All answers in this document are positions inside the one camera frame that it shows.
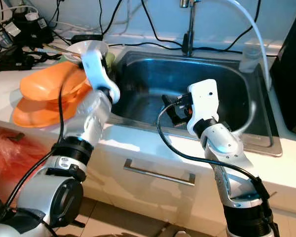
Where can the bulky black power adapter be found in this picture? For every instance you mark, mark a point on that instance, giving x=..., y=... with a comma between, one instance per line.
x=27, y=28

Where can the wooden chopstick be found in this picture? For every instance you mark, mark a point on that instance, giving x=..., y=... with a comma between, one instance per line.
x=64, y=51

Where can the flat black power brick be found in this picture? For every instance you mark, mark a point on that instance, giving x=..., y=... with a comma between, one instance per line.
x=86, y=38

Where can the orange plastic plate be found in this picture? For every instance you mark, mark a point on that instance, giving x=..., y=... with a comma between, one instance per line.
x=39, y=114

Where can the black power strip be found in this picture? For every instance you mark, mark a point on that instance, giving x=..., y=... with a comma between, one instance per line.
x=12, y=61

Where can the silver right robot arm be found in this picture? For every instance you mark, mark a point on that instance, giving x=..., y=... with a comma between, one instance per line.
x=232, y=163

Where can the clear plastic cup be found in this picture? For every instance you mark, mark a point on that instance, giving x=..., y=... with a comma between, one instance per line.
x=251, y=60

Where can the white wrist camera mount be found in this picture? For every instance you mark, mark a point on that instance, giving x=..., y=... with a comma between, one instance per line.
x=98, y=74
x=203, y=104

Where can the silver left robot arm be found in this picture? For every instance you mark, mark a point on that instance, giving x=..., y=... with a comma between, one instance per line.
x=79, y=148

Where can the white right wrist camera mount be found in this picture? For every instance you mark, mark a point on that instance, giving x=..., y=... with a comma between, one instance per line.
x=203, y=104

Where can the metal faucet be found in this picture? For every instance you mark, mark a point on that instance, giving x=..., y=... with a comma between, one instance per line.
x=188, y=34

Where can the white ceramic bowl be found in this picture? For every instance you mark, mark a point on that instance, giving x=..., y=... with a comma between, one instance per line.
x=81, y=49

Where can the orange plastic bowl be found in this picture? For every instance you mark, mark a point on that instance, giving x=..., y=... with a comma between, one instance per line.
x=52, y=79

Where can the red plastic bag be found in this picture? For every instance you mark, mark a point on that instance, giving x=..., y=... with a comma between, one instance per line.
x=15, y=158

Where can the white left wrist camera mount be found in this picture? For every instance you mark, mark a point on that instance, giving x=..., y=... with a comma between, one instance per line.
x=98, y=74

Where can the stainless steel sink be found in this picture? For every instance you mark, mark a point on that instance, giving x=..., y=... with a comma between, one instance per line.
x=143, y=81

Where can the tall black appliance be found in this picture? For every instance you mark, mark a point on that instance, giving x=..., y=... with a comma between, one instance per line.
x=291, y=84

